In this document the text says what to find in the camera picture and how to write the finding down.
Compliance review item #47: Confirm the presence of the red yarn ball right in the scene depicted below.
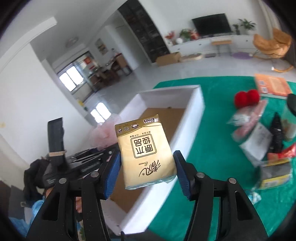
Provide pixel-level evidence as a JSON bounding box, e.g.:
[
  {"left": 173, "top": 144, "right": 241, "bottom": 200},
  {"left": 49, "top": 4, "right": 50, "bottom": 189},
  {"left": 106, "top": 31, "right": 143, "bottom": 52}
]
[{"left": 247, "top": 89, "right": 260, "bottom": 105}]

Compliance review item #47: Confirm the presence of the red yarn ball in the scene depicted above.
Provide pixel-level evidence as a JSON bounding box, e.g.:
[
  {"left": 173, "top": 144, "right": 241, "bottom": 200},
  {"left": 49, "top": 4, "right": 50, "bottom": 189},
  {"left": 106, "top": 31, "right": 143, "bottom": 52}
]
[
  {"left": 234, "top": 91, "right": 248, "bottom": 109},
  {"left": 247, "top": 89, "right": 260, "bottom": 105}
]

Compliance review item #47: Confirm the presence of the red flower vase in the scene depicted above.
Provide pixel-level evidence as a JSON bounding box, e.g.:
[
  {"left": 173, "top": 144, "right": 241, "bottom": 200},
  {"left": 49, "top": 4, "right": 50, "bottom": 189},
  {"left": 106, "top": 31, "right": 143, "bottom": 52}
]
[{"left": 165, "top": 31, "right": 176, "bottom": 47}]

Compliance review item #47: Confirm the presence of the small wooden stool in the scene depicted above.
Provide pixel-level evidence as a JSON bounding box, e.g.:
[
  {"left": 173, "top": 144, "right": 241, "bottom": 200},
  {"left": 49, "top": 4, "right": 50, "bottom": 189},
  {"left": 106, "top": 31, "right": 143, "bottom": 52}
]
[{"left": 211, "top": 40, "right": 232, "bottom": 56}]

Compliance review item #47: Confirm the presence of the white tv cabinet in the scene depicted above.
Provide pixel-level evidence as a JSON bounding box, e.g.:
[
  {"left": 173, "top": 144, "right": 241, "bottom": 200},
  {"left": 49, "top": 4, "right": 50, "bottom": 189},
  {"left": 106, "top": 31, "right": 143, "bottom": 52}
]
[{"left": 168, "top": 35, "right": 256, "bottom": 56}]

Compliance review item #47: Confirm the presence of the clear plastic jar black lid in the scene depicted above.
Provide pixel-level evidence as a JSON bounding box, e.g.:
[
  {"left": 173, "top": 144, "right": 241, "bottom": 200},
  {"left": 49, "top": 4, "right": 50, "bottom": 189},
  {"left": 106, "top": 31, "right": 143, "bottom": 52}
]
[{"left": 281, "top": 93, "right": 296, "bottom": 142}]

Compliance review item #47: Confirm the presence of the pink mask bag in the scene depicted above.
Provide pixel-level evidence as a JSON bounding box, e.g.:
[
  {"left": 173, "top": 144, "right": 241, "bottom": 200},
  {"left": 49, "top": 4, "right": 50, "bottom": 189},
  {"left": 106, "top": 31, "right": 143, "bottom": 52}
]
[{"left": 227, "top": 99, "right": 268, "bottom": 142}]

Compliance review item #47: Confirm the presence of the pink plastic bag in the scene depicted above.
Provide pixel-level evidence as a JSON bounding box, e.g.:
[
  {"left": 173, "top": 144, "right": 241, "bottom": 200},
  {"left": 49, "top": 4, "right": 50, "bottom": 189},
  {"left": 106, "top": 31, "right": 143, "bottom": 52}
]
[{"left": 89, "top": 113, "right": 121, "bottom": 150}]

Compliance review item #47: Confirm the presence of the dark bookshelf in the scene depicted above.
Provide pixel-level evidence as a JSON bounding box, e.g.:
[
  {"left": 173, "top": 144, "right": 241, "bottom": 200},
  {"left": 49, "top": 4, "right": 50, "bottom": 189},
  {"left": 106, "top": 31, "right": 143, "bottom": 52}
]
[{"left": 118, "top": 0, "right": 170, "bottom": 63}]

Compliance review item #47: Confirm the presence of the orange lounge chair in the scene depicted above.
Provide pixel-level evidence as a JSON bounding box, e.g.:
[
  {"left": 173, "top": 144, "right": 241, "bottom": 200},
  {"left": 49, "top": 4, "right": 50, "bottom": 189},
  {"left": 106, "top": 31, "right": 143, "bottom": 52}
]
[{"left": 253, "top": 28, "right": 292, "bottom": 59}]

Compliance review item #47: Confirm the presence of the white storage box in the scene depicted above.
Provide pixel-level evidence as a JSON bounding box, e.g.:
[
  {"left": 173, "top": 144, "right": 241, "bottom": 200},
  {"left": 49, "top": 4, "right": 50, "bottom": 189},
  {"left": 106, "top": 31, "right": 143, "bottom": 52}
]
[{"left": 101, "top": 85, "right": 205, "bottom": 235}]

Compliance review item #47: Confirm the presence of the red yarn ball left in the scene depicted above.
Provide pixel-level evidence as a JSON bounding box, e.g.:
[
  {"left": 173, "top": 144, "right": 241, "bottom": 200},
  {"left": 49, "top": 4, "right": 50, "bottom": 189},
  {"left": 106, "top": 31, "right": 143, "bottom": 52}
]
[{"left": 234, "top": 91, "right": 248, "bottom": 109}]

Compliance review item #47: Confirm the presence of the orange book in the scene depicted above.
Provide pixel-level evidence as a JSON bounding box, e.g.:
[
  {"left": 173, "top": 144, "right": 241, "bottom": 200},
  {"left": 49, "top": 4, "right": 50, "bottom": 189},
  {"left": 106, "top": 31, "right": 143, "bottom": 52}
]
[{"left": 254, "top": 74, "right": 292, "bottom": 99}]

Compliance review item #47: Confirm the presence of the black television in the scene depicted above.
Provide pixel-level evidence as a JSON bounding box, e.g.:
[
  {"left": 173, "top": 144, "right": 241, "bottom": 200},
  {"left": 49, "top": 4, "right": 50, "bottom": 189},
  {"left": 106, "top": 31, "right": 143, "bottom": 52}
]
[{"left": 192, "top": 14, "right": 232, "bottom": 36}]

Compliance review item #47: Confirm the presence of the purple round mat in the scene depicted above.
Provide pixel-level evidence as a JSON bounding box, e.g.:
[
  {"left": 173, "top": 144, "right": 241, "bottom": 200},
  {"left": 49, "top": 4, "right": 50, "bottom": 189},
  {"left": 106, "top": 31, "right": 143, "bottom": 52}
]
[{"left": 232, "top": 52, "right": 252, "bottom": 60}]

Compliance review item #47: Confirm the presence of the cardboard box on floor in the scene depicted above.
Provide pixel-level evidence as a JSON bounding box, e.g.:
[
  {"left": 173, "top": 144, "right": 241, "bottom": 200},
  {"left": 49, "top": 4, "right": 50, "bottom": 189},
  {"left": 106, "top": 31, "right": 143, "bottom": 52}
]
[{"left": 156, "top": 52, "right": 181, "bottom": 66}]

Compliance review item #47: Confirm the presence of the gold tissue pack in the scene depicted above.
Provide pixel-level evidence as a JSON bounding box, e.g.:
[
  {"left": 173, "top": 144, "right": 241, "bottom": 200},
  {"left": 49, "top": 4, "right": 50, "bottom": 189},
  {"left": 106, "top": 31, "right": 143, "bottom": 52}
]
[{"left": 115, "top": 115, "right": 177, "bottom": 190}]

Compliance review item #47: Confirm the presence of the white mask package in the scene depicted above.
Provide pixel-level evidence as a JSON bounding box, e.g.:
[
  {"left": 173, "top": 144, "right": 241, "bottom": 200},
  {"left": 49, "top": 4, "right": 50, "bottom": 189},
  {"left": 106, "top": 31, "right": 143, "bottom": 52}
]
[{"left": 239, "top": 123, "right": 273, "bottom": 167}]

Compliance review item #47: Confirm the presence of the yellow black package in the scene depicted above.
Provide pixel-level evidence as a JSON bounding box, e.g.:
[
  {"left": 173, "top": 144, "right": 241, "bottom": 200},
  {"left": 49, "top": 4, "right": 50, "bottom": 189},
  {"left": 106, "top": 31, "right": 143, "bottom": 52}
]
[{"left": 257, "top": 158, "right": 292, "bottom": 190}]

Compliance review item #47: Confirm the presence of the red snack packet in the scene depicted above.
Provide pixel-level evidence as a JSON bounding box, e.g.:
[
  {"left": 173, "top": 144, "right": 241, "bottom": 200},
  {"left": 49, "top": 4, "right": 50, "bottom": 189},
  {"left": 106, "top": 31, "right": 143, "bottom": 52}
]
[{"left": 267, "top": 143, "right": 296, "bottom": 161}]

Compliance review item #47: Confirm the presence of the potted green plant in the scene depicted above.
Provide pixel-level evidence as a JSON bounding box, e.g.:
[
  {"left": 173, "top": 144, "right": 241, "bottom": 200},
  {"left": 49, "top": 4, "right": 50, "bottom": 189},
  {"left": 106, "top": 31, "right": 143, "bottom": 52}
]
[{"left": 238, "top": 19, "right": 256, "bottom": 35}]

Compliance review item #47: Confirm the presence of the black beaded pouch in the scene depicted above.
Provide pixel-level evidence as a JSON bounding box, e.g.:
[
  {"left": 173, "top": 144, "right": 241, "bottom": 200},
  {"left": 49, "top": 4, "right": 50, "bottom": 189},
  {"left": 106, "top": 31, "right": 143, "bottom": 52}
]
[{"left": 269, "top": 112, "right": 284, "bottom": 153}]

